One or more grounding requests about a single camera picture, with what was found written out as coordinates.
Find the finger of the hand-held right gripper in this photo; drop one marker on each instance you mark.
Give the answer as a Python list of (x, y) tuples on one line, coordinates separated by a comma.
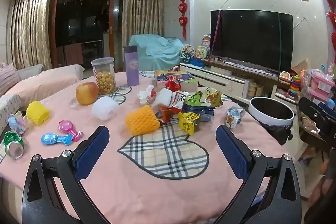
[(311, 111), (329, 112)]

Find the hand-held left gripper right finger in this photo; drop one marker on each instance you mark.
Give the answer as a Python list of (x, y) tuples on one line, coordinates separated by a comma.
[(233, 153)]

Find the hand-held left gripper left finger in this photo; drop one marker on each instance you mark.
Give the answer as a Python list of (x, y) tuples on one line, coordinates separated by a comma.
[(92, 153)]

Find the white blue wrapper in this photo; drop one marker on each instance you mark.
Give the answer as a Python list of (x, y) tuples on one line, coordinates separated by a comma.
[(233, 116)]

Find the white trash bin black liner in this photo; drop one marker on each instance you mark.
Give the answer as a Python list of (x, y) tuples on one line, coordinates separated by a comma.
[(256, 115)]

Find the white foam fruit net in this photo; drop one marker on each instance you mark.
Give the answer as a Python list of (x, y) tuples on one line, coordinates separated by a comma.
[(105, 108)]

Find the dark blue snack bag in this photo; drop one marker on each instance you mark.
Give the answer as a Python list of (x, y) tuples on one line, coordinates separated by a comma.
[(202, 112)]

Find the yellow wrapper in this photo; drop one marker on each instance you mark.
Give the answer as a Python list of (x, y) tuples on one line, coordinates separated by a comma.
[(189, 121)]

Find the orange foam fruit net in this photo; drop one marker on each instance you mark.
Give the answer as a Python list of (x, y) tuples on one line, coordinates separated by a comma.
[(141, 120)]

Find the yellow green snack bag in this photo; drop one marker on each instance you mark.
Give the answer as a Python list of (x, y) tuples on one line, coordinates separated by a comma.
[(204, 98)]

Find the red white milk carton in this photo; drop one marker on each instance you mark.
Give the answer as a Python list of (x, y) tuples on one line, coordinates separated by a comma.
[(179, 99)]

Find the orange red wrapper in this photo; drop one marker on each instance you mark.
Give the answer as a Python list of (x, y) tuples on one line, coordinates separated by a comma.
[(168, 113)]

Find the white tissue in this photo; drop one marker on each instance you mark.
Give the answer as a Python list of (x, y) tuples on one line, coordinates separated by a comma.
[(145, 95)]

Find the red foil packet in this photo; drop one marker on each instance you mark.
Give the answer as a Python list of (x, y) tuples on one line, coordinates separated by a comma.
[(173, 85)]

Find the person's right hand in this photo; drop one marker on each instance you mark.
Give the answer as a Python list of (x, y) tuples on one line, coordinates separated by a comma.
[(317, 192)]

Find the blue plastic toy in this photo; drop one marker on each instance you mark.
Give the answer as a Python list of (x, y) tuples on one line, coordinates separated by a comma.
[(330, 104)]

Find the pink storage box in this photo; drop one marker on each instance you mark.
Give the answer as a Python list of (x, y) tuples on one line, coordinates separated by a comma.
[(320, 81), (317, 95)]

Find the pink toy rattle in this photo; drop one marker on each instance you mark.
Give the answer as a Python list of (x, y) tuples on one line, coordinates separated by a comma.
[(65, 126)]

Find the blue toy rattle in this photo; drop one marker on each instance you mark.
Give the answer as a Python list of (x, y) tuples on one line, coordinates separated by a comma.
[(52, 138)]

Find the toy telephone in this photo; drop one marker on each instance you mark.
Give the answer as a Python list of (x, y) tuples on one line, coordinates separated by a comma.
[(284, 76)]

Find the brown cardboard box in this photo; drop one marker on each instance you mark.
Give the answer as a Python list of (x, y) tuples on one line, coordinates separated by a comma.
[(300, 66)]

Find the red yellow apple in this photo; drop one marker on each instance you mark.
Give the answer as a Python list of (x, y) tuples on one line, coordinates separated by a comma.
[(86, 94)]

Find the stack of yellow bowls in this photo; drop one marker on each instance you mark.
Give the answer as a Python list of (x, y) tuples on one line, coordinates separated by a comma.
[(253, 90)]

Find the yellow foam fruit net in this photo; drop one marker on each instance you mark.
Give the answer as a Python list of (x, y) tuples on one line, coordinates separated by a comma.
[(38, 112)]

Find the clear jar of snack balls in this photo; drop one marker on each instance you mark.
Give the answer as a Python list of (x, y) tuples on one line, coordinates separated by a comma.
[(105, 82)]

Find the white tv cabinet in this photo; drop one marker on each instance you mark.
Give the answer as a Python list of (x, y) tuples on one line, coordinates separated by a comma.
[(223, 81)]

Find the crushed green can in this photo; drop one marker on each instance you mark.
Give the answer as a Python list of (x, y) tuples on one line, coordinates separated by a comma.
[(13, 144)]

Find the colourful puzzle box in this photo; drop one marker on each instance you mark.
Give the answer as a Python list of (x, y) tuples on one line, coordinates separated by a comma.
[(189, 85)]

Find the crumpled light blue wrapper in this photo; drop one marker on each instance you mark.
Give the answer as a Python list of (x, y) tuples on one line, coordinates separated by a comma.
[(15, 123)]

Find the pink covered sofa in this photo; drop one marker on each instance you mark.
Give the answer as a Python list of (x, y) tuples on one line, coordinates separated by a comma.
[(42, 85)]

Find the purple thermos bottle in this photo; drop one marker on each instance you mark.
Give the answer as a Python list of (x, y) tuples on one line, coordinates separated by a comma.
[(132, 69)]

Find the black flat television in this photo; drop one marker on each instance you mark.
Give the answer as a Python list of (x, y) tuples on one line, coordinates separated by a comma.
[(249, 40)]

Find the colourful toy playset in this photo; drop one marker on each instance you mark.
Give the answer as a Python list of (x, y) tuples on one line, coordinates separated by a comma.
[(202, 50)]

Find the toy ferris wheel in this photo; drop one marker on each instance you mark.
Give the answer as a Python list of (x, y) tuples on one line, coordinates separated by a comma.
[(187, 53)]

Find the striped cushion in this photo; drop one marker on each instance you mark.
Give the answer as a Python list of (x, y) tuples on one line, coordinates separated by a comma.
[(8, 79)]

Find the light blue cloth cover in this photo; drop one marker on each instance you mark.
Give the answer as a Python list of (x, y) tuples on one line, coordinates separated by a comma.
[(157, 53)]

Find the wooden framed glass door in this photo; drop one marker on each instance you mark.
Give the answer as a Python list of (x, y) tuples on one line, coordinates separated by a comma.
[(78, 24)]

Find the beige patterned curtain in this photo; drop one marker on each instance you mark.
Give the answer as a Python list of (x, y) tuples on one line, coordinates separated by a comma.
[(141, 11), (29, 29)]

